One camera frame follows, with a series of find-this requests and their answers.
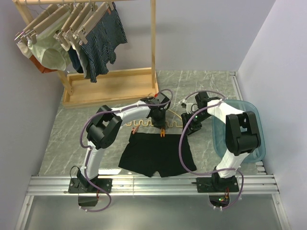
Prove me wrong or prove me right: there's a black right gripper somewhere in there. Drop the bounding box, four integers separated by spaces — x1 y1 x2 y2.
181 111 212 137

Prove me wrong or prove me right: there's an orange clothes peg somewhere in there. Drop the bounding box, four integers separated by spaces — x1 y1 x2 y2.
160 128 165 138

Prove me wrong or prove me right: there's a pink clothes peg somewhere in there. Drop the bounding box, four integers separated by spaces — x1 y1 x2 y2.
132 127 139 134

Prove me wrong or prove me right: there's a black boxer underwear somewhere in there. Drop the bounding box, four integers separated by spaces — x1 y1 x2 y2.
118 133 187 178

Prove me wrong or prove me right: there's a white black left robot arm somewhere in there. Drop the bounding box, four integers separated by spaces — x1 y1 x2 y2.
77 92 172 193

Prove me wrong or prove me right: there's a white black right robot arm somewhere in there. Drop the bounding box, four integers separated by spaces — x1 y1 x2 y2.
178 91 261 192

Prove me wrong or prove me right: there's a navy striped boxer underwear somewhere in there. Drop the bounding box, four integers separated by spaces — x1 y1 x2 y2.
81 2 128 83

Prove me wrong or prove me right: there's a dark blue underwear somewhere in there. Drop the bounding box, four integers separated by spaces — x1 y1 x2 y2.
68 47 83 73

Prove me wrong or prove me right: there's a beige clip hanger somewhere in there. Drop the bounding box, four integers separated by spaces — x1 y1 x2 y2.
70 1 114 44

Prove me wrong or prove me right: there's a light green underwear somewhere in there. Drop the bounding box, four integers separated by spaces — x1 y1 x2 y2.
27 13 71 71

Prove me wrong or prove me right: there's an orange underwear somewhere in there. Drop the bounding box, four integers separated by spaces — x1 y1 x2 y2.
29 55 57 73

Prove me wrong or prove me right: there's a translucent blue plastic bin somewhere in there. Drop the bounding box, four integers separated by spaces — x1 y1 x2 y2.
212 100 266 163

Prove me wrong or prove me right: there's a wooden clothes rack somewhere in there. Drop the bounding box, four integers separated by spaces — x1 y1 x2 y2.
14 0 158 108

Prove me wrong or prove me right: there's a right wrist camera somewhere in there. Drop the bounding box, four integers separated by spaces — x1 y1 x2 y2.
181 100 198 114

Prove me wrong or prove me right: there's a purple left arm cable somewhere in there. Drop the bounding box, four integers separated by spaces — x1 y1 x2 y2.
79 89 173 213

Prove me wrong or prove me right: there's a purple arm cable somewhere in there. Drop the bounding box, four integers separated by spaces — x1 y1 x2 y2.
79 89 173 213
178 90 244 212

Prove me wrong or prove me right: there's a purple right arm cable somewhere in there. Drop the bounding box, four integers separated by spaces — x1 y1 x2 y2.
178 90 244 212

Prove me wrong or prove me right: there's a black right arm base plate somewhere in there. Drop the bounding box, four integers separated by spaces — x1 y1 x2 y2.
195 176 239 193

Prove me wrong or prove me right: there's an aluminium mounting rail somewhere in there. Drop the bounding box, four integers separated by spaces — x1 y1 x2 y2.
26 174 280 196

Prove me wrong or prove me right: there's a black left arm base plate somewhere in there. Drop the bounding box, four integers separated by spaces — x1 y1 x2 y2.
68 178 112 194

